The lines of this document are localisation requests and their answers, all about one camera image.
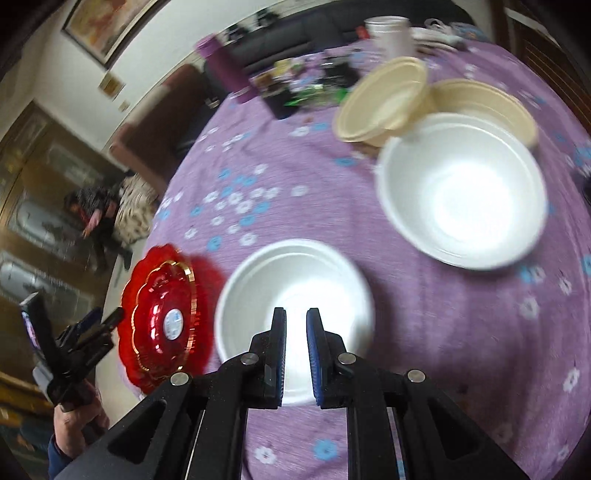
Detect wooden lattice cabinet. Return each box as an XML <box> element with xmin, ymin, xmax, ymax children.
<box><xmin>491</xmin><ymin>0</ymin><xmax>591</xmax><ymax>121</ymax></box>

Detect brown armchair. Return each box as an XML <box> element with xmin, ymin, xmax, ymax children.
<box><xmin>109</xmin><ymin>64</ymin><xmax>219</xmax><ymax>195</ymax></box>

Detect small white foam bowl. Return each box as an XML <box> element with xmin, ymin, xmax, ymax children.
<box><xmin>214</xmin><ymin>239</ymin><xmax>376</xmax><ymax>408</ymax></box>

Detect person's left forearm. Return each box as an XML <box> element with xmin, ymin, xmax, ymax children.
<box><xmin>47</xmin><ymin>436</ymin><xmax>75</xmax><ymax>480</ymax></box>

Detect golden glass cabinet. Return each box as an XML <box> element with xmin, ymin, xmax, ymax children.
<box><xmin>0</xmin><ymin>100</ymin><xmax>131</xmax><ymax>326</ymax></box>

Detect small gold wall frame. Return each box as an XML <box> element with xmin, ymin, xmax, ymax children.
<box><xmin>99</xmin><ymin>73</ymin><xmax>126</xmax><ymax>100</ymax></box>

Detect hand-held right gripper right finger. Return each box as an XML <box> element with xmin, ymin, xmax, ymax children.
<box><xmin>306</xmin><ymin>307</ymin><xmax>532</xmax><ymax>480</ymax></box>

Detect black leather sofa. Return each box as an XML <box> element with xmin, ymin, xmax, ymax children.
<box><xmin>204</xmin><ymin>0</ymin><xmax>468</xmax><ymax>86</ymax></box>

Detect purple floral tablecloth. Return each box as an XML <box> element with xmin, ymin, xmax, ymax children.
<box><xmin>117</xmin><ymin>39</ymin><xmax>591</xmax><ymax>480</ymax></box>

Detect white plastic jar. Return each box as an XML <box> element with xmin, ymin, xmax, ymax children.
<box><xmin>364</xmin><ymin>15</ymin><xmax>415</xmax><ymax>60</ymax></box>

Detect green snack packet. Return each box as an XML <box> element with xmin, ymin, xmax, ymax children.
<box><xmin>284</xmin><ymin>84</ymin><xmax>348</xmax><ymax>108</ymax></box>

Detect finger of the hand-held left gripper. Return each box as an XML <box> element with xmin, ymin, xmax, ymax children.
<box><xmin>98</xmin><ymin>306</ymin><xmax>126</xmax><ymax>333</ymax></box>
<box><xmin>68</xmin><ymin>307</ymin><xmax>103</xmax><ymax>344</ymax></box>

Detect person's left hand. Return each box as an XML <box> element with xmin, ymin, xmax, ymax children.
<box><xmin>52</xmin><ymin>384</ymin><xmax>110</xmax><ymax>460</ymax></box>

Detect large white foam bowl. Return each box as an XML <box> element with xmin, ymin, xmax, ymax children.
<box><xmin>375</xmin><ymin>113</ymin><xmax>549</xmax><ymax>271</ymax></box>

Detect beige plastic bowl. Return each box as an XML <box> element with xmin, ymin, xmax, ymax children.
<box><xmin>428</xmin><ymin>78</ymin><xmax>539</xmax><ymax>149</ymax></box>
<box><xmin>333</xmin><ymin>56</ymin><xmax>440</xmax><ymax>149</ymax></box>

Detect blue patterned bag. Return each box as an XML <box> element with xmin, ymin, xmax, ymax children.
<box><xmin>450</xmin><ymin>21</ymin><xmax>482</xmax><ymax>41</ymax></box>

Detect purple water bottle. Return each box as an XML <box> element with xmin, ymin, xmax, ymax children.
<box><xmin>195</xmin><ymin>34</ymin><xmax>258</xmax><ymax>105</ymax></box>

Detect patterned beige blanket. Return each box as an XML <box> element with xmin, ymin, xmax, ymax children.
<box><xmin>113</xmin><ymin>174</ymin><xmax>161</xmax><ymax>244</ymax></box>

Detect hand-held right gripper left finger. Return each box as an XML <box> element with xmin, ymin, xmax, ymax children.
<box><xmin>52</xmin><ymin>307</ymin><xmax>288</xmax><ymax>480</ymax></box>

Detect black cup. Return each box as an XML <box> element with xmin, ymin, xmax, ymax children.
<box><xmin>260</xmin><ymin>87</ymin><xmax>297</xmax><ymax>121</ymax></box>

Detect white gloves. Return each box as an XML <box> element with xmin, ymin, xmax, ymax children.
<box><xmin>411</xmin><ymin>19</ymin><xmax>466</xmax><ymax>52</ymax></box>

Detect black round device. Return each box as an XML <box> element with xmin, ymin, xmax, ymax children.
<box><xmin>322</xmin><ymin>59</ymin><xmax>362</xmax><ymax>88</ymax></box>

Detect framed wall painting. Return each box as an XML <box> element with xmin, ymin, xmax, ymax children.
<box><xmin>61</xmin><ymin>0</ymin><xmax>172</xmax><ymax>71</ymax></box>

